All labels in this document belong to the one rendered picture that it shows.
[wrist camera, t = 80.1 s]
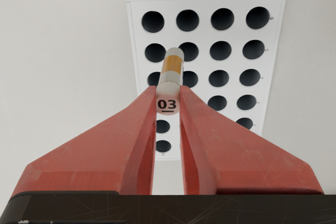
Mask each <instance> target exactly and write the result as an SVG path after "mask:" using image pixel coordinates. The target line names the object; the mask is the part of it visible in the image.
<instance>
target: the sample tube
mask: <svg viewBox="0 0 336 224"><path fill-rule="evenodd" d="M183 74H184V53H183V51H182V50H181V49H179V48H177V47H172V48H170V49H168V50H167V51H166V53H165V57H164V61H163V64H162V68H161V73H160V78H159V83H158V86H157V88H156V111H157V112H158V113H159V114H161V115H164V116H173V115H175V114H177V113H178V112H179V111H180V86H181V85H183Z"/></svg>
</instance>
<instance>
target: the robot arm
mask: <svg viewBox="0 0 336 224"><path fill-rule="evenodd" d="M156 131H157V110H156V86H149V87H148V88H147V89H146V90H145V91H143V92H142V93H141V94H140V95H139V96H138V97H137V98H136V99H135V100H134V101H133V102H132V103H131V104H130V105H129V106H127V107H126V108H125V109H123V110H122V111H120V112H118V113H116V114H114V115H112V116H111V117H109V118H107V119H105V120H104V121H102V122H100V123H99V124H97V125H95V126H93V127H92V128H90V129H88V130H86V131H85V132H83V133H81V134H79V135H78V136H76V137H74V138H72V139H71V140H69V141H67V142H66V143H64V144H62V145H60V146H59V147H57V148H55V149H53V150H52V151H50V152H48V153H46V154H45V155H43V156H41V157H39V158H38V159H36V160H34V161H32V162H31V163H29V164H27V166H26V167H25V169H24V171H23V173H22V175H21V177H20V179H19V181H18V183H17V185H16V187H15V189H14V191H13V193H12V195H11V197H10V199H9V201H8V203H7V205H6V207H5V209H4V211H3V213H2V215H1V217H0V224H336V195H325V194H324V192H323V190H322V188H321V186H320V184H319V182H318V180H317V178H316V176H315V174H314V172H313V170H312V168H311V166H310V165H309V164H308V163H306V162H305V161H303V160H301V159H299V158H298V157H296V156H294V155H292V154H291V153H289V152H287V151H285V150H284V149H282V148H280V147H278V146H277V145H275V144H273V143H271V142H270V141H268V140H266V139H264V138H263V137H261V136H259V135H257V134H256V133H254V132H252V131H250V130H249V129H247V128H245V127H243V126H242V125H240V124H238V123H236V122H235V121H233V120H231V119H230V118H228V117H226V116H224V115H223V114H221V113H219V112H217V111H215V110H213V109H212V108H210V107H209V106H208V105H207V104H206V103H205V102H203V101H202V100H201V99H200V98H199V97H198V96H197V95H196V94H195V93H194V92H193V91H192V90H191V89H190V88H189V87H188V86H185V85H181V86H180V111H179V132H180V155H181V167H182V180H183V192H184V195H152V192H153V179H154V167H155V155H156Z"/></svg>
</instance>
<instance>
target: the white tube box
mask: <svg viewBox="0 0 336 224"><path fill-rule="evenodd" d="M285 4H286V0H126V8H127V16H128V24H129V32H130V40H131V48H132V56H133V64H134V72H135V80H136V88H137V96H139V95H140V94H141V93H142V92H143V91H145V90H146V89H147V88H148V87H149V86H156V88H157V86H158V84H159V79H160V75H161V70H162V65H163V62H164V58H165V54H166V51H167V50H168V49H170V48H172V47H177V48H179V49H181V50H182V51H183V53H184V64H183V65H184V70H183V81H182V85H185V86H188V87H189V88H190V89H191V90H192V91H193V92H194V93H195V94H196V95H197V96H198V97H199V98H200V99H201V100H202V101H203V102H205V103H206V104H207V105H208V106H209V107H210V108H212V109H213V110H215V111H217V112H219V113H221V114H223V115H224V116H226V117H228V118H230V119H231V120H233V121H235V122H236V123H238V124H240V125H242V126H243V127H245V128H247V129H249V130H250V131H252V132H254V133H256V134H257V135H259V136H262V131H263V125H264V120H265V114H266V109H267V103H268V98H269V92H270V87H271V81H272V76H273V70H274V65H275V59H276V54H277V48H278V43H279V37H280V32H281V26H282V21H283V15H284V10H285ZM172 160H181V150H180V112H178V113H177V114H175V115H173V116H164V115H161V114H159V113H158V112H156V150H155V161H172Z"/></svg>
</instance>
